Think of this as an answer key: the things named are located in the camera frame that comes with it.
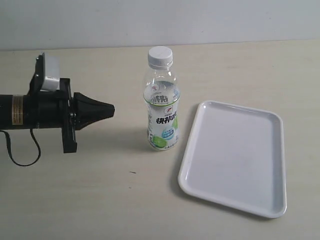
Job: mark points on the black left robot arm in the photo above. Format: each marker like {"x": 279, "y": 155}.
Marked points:
{"x": 14, "y": 113}

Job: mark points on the white plastic tray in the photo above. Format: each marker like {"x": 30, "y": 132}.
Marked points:
{"x": 235, "y": 157}

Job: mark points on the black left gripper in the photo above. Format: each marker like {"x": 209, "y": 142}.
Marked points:
{"x": 59, "y": 110}

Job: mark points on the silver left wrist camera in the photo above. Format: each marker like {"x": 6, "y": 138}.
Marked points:
{"x": 51, "y": 73}

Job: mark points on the clear plastic drink bottle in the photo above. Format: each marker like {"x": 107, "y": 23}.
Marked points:
{"x": 161, "y": 95}

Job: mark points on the white bottle cap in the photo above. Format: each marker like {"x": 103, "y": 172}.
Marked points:
{"x": 160, "y": 56}

